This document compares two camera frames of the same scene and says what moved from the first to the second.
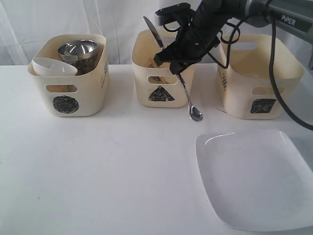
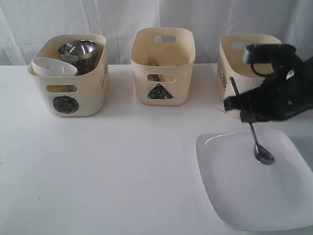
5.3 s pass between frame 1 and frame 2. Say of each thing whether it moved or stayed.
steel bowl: stayed
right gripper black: moved
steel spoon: moved
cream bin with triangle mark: stayed
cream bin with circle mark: stayed
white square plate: stayed
